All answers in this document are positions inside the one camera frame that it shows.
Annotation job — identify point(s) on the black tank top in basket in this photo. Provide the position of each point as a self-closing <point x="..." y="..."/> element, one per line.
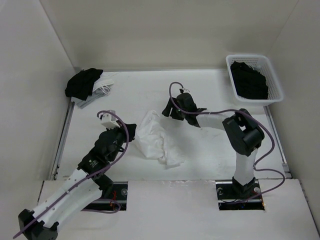
<point x="249" y="83"/>

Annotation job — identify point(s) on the white plastic basket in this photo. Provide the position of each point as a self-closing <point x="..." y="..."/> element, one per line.
<point x="263" y="65"/>

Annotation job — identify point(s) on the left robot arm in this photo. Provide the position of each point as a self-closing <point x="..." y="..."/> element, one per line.
<point x="87" y="183"/>

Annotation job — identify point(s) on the folded black tank top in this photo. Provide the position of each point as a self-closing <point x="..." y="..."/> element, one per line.
<point x="81" y="85"/>

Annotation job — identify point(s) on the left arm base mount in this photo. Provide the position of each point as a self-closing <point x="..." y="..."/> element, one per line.
<point x="115" y="200"/>

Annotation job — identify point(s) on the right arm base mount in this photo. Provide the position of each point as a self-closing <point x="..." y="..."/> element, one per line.
<point x="231" y="200"/>

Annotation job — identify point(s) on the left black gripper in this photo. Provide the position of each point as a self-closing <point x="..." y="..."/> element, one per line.
<point x="131" y="128"/>

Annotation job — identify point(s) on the folded white tank top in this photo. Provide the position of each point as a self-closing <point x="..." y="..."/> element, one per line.
<point x="103" y="86"/>

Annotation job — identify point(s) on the folded grey tank top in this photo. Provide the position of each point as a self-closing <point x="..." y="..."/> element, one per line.
<point x="91" y="98"/>

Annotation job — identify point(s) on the white tank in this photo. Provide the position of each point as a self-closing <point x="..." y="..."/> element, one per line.
<point x="155" y="143"/>
<point x="103" y="86"/>

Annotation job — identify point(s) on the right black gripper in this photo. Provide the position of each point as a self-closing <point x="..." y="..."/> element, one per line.
<point x="166" y="111"/>

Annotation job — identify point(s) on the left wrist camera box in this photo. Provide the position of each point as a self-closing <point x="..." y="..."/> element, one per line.
<point x="109" y="121"/>

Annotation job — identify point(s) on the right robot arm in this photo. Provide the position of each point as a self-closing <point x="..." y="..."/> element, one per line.
<point x="243" y="132"/>

